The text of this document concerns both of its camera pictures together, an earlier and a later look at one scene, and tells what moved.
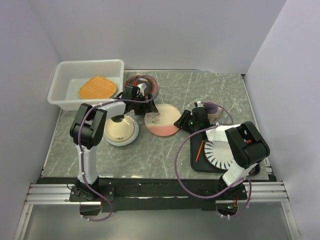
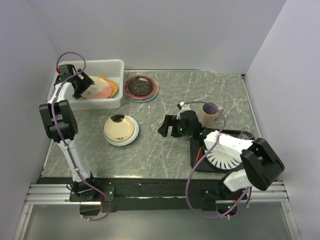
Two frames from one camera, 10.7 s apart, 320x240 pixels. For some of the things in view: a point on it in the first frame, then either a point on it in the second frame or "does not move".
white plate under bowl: (129, 141) does not move
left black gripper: (148, 108) → (87, 82)
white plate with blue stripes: (219, 154) does not move
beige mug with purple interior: (214, 112) does not move
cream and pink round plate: (162, 123) → (101, 89)
